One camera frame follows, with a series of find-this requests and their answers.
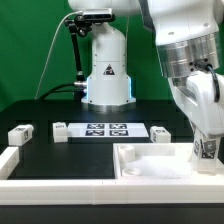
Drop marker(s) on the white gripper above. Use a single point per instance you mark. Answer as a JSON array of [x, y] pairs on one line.
[[196, 101]]

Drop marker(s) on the white square tabletop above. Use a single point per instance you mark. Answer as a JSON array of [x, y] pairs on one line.
[[159, 161]]

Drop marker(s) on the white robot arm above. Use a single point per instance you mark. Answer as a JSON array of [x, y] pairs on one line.
[[187, 39]]

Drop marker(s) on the white U-shaped fence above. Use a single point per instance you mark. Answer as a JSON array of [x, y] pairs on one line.
[[108, 191]]

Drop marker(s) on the white marker sheet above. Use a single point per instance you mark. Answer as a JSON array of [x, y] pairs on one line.
[[111, 130]]

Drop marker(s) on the grey camera on mount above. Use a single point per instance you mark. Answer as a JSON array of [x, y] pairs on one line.
[[97, 14]]

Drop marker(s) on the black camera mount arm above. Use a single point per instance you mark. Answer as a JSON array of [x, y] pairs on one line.
[[78, 28]]

